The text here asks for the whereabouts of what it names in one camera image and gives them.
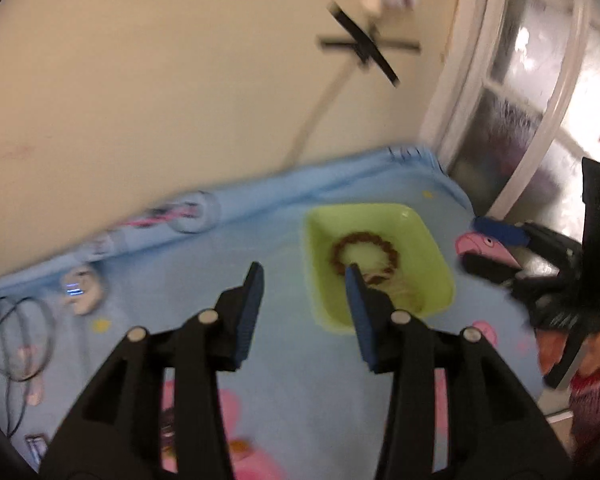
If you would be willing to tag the white-framed window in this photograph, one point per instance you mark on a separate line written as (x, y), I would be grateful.
(530, 60)

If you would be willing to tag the red pink clothing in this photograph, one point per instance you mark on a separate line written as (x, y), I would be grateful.
(597, 395)

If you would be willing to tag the black tape cross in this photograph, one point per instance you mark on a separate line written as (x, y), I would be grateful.
(365, 45)

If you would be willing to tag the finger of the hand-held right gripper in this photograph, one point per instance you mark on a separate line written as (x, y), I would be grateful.
(485, 266)
(500, 232)

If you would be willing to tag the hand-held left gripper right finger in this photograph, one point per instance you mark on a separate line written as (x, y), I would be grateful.
(356, 305)

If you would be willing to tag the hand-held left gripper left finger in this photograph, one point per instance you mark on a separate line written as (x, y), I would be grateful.
(247, 305)

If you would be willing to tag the white charger device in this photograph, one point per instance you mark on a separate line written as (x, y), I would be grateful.
(82, 292)

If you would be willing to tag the blue cartoon pig blanket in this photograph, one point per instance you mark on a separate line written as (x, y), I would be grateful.
(280, 240)

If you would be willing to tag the green plastic tray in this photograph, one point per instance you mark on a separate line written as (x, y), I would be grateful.
(422, 247)

